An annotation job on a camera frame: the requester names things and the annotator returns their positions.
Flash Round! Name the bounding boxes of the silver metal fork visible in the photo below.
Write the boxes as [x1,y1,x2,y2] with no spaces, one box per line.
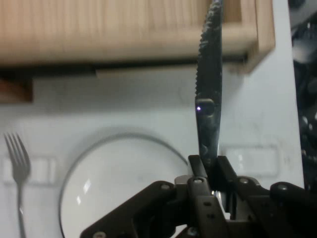
[3,132,32,238]

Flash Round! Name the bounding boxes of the light wooden drawer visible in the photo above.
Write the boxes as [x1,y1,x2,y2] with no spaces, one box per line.
[0,0,276,80]

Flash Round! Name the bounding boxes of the silver serrated table knife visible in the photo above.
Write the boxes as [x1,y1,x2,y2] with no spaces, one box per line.
[194,0,225,214]

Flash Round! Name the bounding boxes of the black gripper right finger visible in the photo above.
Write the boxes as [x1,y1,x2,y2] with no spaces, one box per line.
[209,156,317,238]

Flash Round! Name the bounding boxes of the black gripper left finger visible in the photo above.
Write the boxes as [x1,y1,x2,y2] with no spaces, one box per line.
[80,155,228,238]

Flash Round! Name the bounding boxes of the white ceramic cutlery rest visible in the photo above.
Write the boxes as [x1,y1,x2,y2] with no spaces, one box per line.
[1,155,58,186]
[222,145,280,177]

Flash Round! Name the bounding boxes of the white plate with black rim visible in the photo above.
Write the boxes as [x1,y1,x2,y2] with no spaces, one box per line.
[58,133,192,238]

